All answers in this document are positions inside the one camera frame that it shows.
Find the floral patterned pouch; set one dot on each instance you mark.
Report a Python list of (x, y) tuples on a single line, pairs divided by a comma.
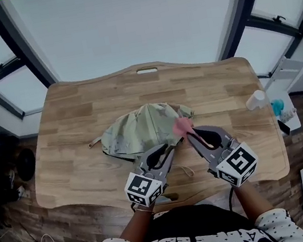
[(288, 115)]

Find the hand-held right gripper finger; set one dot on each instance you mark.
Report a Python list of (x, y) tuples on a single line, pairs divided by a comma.
[(222, 137), (205, 153)]

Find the black phone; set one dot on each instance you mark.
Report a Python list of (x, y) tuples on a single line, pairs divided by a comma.
[(284, 127)]

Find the white plastic cup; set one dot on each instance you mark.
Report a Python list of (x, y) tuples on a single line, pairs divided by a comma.
[(256, 99)]

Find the pink cloth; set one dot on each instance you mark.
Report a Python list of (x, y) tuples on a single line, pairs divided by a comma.
[(183, 126)]

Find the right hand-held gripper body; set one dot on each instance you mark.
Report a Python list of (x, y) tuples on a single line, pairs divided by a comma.
[(237, 164)]

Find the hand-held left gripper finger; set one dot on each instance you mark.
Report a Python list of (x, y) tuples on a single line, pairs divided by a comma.
[(144, 160), (166, 165)]

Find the pale green cartoon print umbrella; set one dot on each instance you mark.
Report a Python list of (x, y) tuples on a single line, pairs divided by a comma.
[(141, 128)]

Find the person's right forearm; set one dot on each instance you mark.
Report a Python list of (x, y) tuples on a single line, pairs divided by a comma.
[(254, 201)]

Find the white side table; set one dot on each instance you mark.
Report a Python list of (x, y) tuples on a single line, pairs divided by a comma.
[(292, 123)]

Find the person's left forearm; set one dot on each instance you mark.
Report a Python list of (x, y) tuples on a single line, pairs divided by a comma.
[(136, 230)]

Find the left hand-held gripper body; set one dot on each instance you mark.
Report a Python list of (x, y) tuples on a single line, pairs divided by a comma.
[(143, 188)]

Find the teal toy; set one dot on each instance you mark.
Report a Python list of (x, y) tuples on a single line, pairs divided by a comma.
[(277, 107)]

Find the black white star print shirt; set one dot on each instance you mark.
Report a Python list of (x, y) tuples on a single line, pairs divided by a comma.
[(192, 223)]

